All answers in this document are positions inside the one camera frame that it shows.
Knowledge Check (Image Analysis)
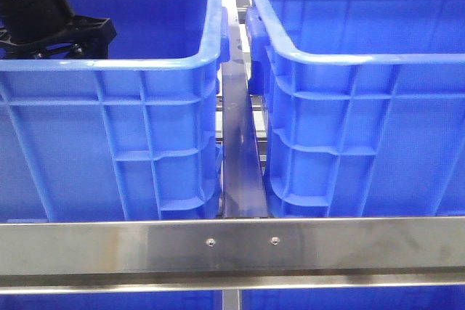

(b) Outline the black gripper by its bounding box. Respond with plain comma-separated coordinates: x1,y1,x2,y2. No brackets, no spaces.
1,0,117,60

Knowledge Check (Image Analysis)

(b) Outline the left blue plastic crate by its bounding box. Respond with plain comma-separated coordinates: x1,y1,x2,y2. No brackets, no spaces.
1,0,229,223

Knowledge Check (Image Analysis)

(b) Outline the blue plastic crate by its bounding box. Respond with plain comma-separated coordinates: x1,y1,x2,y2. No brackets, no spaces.
248,0,464,217
1,0,229,223

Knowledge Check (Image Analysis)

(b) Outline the steel rack centre divider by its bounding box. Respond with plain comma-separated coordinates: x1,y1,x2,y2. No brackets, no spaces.
222,19,268,219

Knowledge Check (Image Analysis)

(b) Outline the lower left blue crate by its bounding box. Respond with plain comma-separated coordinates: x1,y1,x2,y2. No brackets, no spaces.
1,291,222,309

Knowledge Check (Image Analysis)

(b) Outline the right blue plastic crate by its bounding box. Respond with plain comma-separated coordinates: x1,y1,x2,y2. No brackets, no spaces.
248,0,464,217

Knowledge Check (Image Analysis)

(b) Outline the lower right blue crate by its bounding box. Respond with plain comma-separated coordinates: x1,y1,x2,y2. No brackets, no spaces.
242,285,464,309

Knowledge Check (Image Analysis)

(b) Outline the left rail screw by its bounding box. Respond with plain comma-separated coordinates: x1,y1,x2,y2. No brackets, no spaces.
206,238,216,247

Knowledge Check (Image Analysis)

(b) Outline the rail screw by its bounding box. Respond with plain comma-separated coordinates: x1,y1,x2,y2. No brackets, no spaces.
206,238,216,247
270,237,280,245

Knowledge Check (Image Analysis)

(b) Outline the right rail screw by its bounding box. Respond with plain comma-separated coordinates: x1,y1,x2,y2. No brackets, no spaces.
270,237,280,245

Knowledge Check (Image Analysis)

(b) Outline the steel rack front rail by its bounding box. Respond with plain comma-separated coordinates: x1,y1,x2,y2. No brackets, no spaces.
1,216,464,294

